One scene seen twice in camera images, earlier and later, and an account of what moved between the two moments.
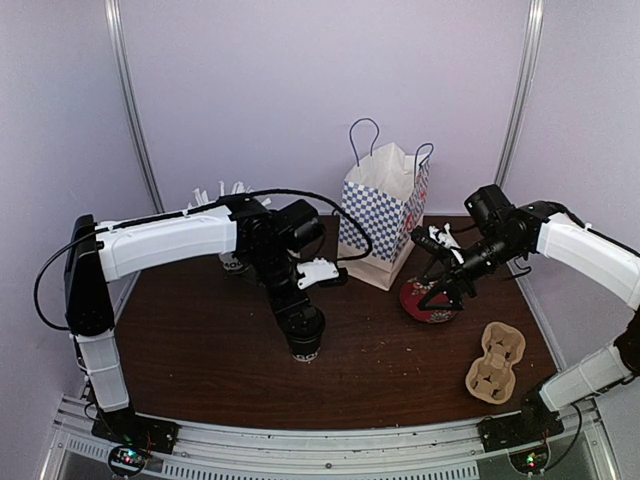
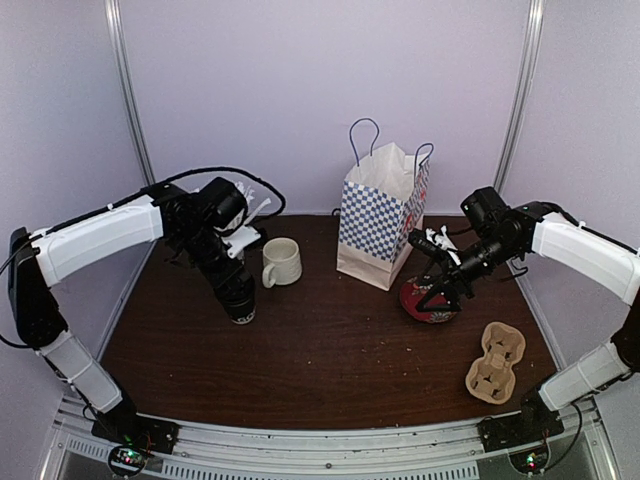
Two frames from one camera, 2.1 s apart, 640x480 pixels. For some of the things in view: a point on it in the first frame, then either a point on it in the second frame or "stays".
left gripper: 288,321 -> 228,286
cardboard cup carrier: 492,377 stays
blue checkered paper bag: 384,201 stays
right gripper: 449,284 stays
